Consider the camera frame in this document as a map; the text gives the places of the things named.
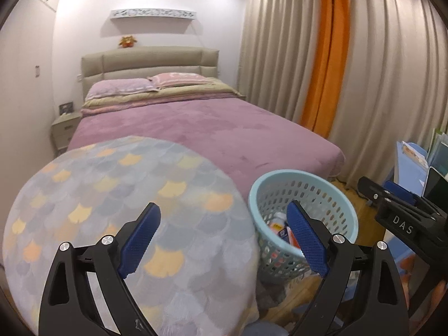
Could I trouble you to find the purple pillow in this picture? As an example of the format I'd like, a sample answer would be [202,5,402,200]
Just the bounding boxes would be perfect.
[86,78,160,100]

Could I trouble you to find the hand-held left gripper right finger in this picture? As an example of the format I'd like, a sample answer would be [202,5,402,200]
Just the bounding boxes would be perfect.
[286,200,410,336]

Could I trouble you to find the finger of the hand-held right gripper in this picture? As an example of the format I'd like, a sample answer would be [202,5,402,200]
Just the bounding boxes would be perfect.
[357,176,391,208]
[383,181,448,219]

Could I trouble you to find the orange curtain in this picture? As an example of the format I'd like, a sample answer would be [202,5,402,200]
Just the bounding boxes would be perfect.
[299,0,351,134]

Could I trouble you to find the white wall shelf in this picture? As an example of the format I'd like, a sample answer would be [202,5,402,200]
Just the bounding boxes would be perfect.
[110,8,197,20]

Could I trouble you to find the scallop-patterned table cloth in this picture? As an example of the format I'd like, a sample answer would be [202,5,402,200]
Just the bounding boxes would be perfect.
[2,136,261,336]

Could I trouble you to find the beige curtain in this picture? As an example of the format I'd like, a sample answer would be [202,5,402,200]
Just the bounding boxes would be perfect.
[238,0,448,190]

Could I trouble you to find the light blue perforated basket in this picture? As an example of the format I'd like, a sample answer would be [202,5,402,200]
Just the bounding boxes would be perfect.
[248,170,359,285]

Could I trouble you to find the black tablet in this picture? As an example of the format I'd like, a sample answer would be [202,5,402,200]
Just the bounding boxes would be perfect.
[423,167,448,201]

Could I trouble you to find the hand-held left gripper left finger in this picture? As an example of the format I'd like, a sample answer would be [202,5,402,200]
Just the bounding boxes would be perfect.
[38,202,162,336]

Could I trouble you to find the stack of papers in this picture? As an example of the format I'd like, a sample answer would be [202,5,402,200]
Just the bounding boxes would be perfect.
[402,141,430,169]

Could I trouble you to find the purple bed blanket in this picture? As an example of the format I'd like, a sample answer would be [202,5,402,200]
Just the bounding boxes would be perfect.
[66,96,345,197]

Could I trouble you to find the beige nightstand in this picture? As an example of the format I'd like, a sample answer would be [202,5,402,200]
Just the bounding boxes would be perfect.
[52,110,83,155]

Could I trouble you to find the pink pillow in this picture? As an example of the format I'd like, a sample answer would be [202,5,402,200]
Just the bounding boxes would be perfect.
[147,72,210,89]

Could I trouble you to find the beige padded bed headboard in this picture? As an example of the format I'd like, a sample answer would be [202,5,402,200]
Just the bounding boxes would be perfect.
[81,46,219,93]

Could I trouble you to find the green folders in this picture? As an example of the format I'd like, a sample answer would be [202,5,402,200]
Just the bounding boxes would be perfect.
[428,126,448,179]

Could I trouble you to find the folded olive quilt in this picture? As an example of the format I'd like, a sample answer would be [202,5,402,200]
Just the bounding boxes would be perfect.
[81,77,246,115]

